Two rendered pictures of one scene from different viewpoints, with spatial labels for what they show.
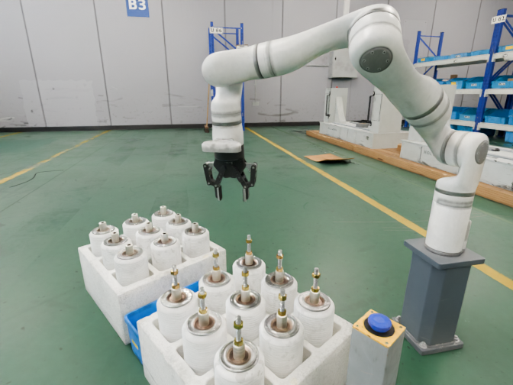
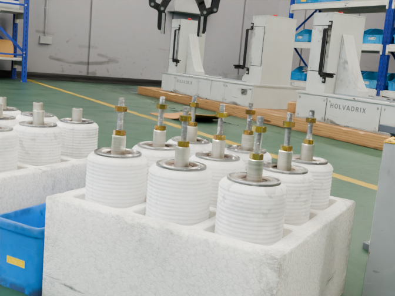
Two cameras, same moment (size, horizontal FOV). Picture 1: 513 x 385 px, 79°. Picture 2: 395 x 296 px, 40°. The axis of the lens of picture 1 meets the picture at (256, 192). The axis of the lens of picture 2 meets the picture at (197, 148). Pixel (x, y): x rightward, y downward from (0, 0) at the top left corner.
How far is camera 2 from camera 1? 0.52 m
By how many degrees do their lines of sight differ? 20
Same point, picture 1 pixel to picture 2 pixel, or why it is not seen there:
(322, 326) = (323, 185)
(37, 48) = not seen: outside the picture
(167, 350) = (122, 212)
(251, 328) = not seen: hidden behind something
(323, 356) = (332, 214)
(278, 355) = (289, 198)
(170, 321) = (118, 179)
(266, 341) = not seen: hidden behind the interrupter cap
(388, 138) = (273, 94)
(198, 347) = (185, 187)
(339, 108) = (193, 51)
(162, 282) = (44, 180)
